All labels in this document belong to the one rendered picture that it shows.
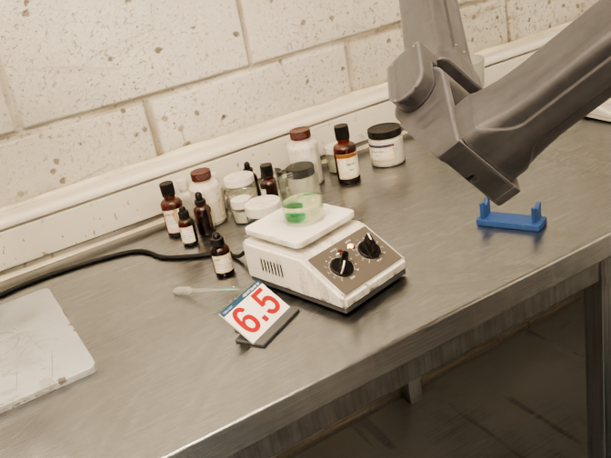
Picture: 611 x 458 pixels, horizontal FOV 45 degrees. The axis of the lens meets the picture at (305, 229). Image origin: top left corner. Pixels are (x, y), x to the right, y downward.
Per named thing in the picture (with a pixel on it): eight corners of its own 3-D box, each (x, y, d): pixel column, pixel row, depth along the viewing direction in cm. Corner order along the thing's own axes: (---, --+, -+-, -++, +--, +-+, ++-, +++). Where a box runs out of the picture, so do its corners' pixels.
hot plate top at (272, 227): (358, 215, 105) (357, 210, 105) (298, 250, 98) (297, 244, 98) (301, 203, 114) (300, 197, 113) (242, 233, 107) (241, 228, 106)
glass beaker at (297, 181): (300, 234, 102) (289, 177, 98) (275, 224, 107) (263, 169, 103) (339, 216, 105) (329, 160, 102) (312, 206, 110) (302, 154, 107)
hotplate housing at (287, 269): (409, 274, 103) (402, 223, 100) (346, 318, 96) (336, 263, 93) (301, 243, 119) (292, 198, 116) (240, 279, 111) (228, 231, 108)
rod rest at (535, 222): (547, 223, 110) (546, 200, 109) (539, 232, 108) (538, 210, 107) (484, 216, 116) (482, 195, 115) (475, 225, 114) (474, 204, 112)
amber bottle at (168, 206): (166, 232, 134) (153, 183, 130) (186, 225, 135) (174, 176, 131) (170, 239, 130) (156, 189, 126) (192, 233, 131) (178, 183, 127)
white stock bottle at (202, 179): (208, 230, 131) (195, 178, 127) (192, 224, 135) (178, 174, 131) (233, 218, 134) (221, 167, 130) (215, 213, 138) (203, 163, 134)
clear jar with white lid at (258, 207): (250, 256, 118) (240, 211, 115) (256, 240, 123) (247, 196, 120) (287, 253, 117) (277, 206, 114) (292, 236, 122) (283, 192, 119)
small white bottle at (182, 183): (200, 219, 136) (190, 179, 133) (184, 224, 136) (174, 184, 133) (198, 214, 139) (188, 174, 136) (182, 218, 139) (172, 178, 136)
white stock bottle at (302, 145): (322, 186, 141) (312, 132, 137) (291, 190, 142) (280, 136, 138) (326, 174, 146) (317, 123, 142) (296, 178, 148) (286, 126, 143)
